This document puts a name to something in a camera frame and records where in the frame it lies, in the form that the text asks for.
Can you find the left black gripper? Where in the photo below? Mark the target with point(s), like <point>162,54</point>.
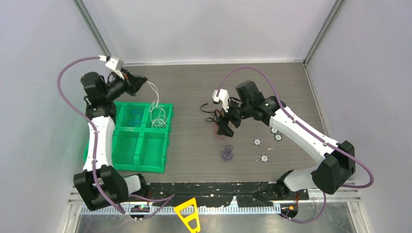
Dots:
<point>133,83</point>

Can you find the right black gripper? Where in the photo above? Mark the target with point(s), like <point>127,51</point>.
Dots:
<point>223,128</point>

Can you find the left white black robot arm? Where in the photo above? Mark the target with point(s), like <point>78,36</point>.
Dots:
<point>99,184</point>

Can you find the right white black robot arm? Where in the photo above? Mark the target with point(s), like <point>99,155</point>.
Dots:
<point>332,167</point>

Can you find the blue white poker chip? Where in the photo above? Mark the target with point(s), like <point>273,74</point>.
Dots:
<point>257,142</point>

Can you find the green six-compartment tray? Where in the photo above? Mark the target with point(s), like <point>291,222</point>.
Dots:
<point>135,140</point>

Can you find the blue poker chip near front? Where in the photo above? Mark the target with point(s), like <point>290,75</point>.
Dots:
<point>264,158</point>

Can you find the grey poker chip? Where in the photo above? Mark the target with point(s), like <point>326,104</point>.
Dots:
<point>274,130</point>

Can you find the dark green poker chip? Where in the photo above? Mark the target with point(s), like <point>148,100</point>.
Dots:
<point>278,137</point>

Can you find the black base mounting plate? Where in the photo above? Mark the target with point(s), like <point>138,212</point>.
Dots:
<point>218,194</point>

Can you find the yellow triangular plastic piece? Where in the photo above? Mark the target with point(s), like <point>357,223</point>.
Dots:
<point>189,215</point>

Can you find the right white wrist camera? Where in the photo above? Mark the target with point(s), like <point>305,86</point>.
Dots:
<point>221,96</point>

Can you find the white slotted cable duct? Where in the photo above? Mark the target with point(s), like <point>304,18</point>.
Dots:
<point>228,210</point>

